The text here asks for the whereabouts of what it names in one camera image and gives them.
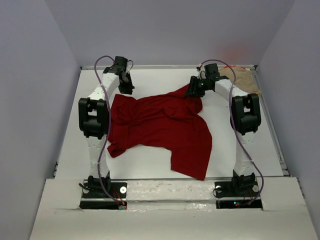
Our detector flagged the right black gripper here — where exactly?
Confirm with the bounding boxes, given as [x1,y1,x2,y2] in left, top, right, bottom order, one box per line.
[183,75,209,98]

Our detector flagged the red t shirt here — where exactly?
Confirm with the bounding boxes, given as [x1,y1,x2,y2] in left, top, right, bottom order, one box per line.
[107,85,213,181]

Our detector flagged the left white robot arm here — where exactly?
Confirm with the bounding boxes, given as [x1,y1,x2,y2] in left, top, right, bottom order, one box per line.
[78,55,135,200]

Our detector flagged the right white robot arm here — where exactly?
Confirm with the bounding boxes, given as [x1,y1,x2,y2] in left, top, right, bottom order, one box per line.
[185,62,262,199]

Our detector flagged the orange t shirt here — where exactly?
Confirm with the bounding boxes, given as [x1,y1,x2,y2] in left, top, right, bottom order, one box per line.
[223,65,246,70]

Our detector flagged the beige t shirt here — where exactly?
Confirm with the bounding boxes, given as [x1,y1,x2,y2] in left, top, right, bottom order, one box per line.
[219,65,262,96]

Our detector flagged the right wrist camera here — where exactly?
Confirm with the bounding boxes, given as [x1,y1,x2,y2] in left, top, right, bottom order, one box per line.
[196,65,207,80]

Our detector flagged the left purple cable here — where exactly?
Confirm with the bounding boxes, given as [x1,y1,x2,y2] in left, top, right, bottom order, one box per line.
[94,56,130,203]

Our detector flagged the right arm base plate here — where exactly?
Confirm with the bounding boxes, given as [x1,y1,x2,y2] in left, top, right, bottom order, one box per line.
[212,181,263,210]

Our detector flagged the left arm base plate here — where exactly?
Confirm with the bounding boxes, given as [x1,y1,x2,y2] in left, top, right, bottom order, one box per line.
[78,181,128,210]

